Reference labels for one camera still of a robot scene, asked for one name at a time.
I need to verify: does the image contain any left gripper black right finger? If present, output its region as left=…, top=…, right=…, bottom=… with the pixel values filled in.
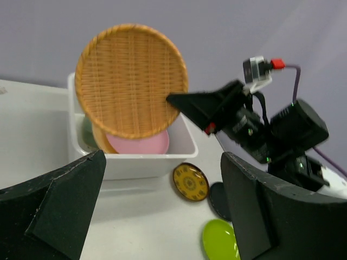
left=221, top=152, right=346, bottom=259

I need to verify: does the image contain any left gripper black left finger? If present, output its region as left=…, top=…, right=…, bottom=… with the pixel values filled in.
left=1, top=150, right=106, bottom=259

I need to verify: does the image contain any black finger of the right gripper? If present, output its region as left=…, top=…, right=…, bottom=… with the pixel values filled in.
left=166, top=80, right=246, bottom=130

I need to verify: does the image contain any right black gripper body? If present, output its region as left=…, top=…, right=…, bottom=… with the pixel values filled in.
left=204, top=92, right=271, bottom=164

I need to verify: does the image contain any lime green round plate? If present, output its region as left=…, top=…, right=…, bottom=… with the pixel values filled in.
left=202, top=219, right=241, bottom=260

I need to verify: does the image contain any black round plate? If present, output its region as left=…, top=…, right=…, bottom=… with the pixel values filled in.
left=209, top=181, right=232, bottom=222

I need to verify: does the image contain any pink round plate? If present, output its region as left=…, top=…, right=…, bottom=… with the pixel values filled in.
left=106, top=130, right=170, bottom=154

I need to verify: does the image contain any orange woven round plate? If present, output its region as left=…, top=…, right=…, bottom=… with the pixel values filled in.
left=74, top=24, right=189, bottom=139

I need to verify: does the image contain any teal rectangular divided plate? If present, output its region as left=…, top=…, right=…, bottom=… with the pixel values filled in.
left=81, top=115, right=99, bottom=150

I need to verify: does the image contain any tan yellow round plate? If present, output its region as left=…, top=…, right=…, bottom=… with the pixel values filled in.
left=92, top=123, right=118, bottom=154

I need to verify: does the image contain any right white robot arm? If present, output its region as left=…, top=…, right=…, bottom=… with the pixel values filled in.
left=166, top=80, right=346, bottom=199

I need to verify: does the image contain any white plastic bin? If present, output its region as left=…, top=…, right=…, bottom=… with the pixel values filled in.
left=67, top=73, right=198, bottom=180

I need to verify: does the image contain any brown gold patterned plate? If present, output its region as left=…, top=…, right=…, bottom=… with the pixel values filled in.
left=172, top=162, right=210, bottom=202

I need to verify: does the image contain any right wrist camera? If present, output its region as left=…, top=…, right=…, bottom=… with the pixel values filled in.
left=242, top=56, right=286, bottom=94

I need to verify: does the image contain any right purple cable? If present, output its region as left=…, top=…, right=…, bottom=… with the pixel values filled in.
left=283, top=63, right=347, bottom=177

